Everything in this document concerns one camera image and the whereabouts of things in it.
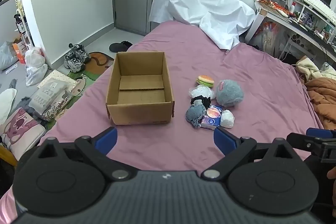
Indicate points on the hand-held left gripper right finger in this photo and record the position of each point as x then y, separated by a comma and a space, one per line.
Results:
223, 140

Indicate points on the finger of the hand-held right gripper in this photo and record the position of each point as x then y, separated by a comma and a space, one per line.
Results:
304, 141
321, 133

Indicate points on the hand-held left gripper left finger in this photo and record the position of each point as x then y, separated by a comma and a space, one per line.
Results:
106, 138

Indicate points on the small white cloth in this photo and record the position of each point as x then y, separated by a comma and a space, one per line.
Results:
227, 119

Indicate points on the blue snack packet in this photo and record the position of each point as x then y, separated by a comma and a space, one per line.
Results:
212, 117

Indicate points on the grey-blue knitted cloth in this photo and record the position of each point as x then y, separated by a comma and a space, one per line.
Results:
195, 113

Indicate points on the brown cardboard box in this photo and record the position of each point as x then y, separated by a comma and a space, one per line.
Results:
141, 115

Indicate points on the black stitched cloth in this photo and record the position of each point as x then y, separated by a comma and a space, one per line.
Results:
201, 102

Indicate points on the grey fluffy plush ball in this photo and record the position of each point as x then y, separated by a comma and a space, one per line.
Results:
230, 94

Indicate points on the person's right hand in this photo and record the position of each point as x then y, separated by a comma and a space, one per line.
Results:
332, 172

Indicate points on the brown blanket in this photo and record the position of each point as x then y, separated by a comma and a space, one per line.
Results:
324, 100

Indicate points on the white crinkled plastic bag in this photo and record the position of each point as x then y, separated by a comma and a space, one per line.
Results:
200, 91

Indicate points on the leopard print pouch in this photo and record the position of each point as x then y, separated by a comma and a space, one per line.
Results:
55, 108

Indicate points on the burger plush toy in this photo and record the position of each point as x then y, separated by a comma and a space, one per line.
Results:
205, 81

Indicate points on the cream cloth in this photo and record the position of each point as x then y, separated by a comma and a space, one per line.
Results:
308, 66

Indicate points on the clear wrapped package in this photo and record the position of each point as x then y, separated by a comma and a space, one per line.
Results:
47, 96

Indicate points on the beige dotted flat package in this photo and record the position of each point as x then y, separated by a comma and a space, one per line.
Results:
59, 77

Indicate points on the green cartoon floor mat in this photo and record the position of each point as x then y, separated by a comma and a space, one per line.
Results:
97, 61

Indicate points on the grey sneaker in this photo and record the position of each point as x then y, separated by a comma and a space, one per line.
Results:
82, 52
73, 62

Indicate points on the pink bed sheet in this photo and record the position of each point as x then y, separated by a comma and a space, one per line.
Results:
210, 56

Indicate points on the pink cartoon cushion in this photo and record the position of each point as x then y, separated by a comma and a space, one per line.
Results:
19, 132

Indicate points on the dark grey fuzzy cloth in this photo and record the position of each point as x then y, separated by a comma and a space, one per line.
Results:
25, 104

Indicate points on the black slipper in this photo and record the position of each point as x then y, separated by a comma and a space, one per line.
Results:
119, 47

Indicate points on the clear plastic bag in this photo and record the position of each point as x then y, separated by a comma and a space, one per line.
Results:
36, 75

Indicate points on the white cloth on floor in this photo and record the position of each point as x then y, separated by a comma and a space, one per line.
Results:
6, 106

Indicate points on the orange carton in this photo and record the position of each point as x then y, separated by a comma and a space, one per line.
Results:
19, 52

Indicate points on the white desk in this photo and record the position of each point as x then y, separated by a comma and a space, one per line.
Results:
258, 22

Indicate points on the white bottle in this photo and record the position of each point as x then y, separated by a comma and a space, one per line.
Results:
293, 8

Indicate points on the white keyboard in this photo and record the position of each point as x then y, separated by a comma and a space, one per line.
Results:
316, 5

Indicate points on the grey plastic bag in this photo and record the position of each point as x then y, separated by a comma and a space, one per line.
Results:
7, 56

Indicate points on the white cover sheet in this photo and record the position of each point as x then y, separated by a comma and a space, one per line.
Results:
199, 1

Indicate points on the black bottle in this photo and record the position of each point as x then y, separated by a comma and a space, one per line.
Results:
18, 24

